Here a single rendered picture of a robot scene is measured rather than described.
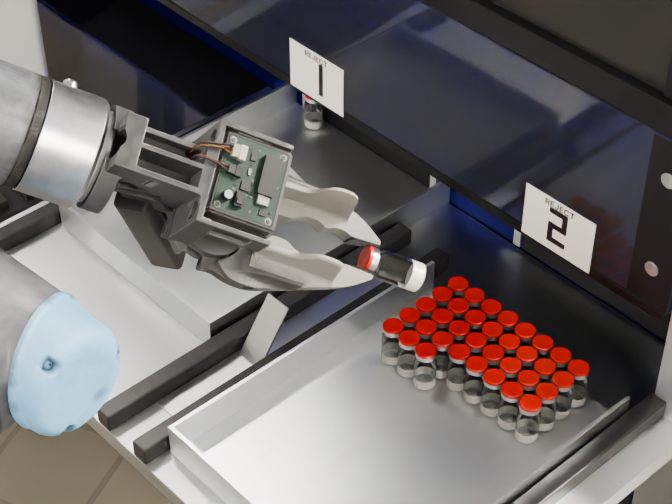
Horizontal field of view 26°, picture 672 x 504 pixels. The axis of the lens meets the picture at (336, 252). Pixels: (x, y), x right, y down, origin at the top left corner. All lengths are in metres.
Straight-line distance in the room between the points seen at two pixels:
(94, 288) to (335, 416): 0.31
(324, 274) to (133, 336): 0.51
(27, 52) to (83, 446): 0.88
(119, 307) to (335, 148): 0.35
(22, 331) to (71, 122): 0.15
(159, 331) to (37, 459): 1.11
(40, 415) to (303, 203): 0.27
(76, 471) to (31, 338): 1.70
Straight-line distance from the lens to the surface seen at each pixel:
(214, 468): 1.31
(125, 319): 1.50
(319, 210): 1.02
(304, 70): 1.58
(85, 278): 1.55
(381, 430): 1.38
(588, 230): 1.36
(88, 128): 0.93
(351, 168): 1.67
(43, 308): 0.85
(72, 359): 0.84
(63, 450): 2.57
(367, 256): 1.03
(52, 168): 0.92
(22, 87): 0.93
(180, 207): 0.96
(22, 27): 1.90
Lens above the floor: 1.91
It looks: 41 degrees down
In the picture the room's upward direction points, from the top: straight up
